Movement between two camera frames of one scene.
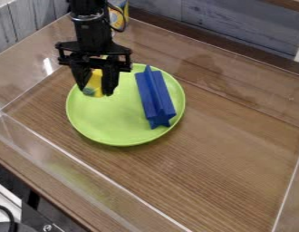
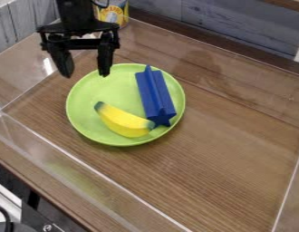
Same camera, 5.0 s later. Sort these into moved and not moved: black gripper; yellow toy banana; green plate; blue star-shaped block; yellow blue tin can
Moved: black gripper; yellow toy banana
Not moved: green plate; yellow blue tin can; blue star-shaped block
